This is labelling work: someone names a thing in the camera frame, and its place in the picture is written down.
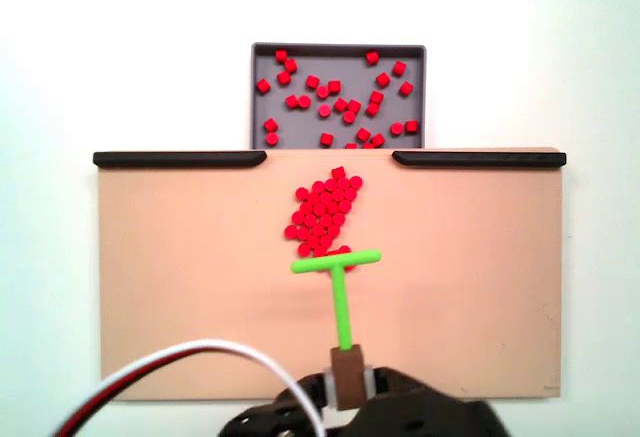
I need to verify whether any grey rectangular tray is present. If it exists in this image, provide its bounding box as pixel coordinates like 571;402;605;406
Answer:
251;42;428;150

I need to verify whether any red white black servo cable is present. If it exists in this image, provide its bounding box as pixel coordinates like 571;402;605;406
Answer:
54;338;324;437

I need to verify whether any green T-shaped pusher tool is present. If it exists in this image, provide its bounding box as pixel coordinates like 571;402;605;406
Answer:
290;249;384;411

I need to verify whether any beige flat board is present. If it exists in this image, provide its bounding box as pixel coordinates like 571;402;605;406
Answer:
96;146;565;402

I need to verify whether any black board edge rail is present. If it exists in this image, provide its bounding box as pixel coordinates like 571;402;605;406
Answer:
92;151;268;169
391;150;568;170

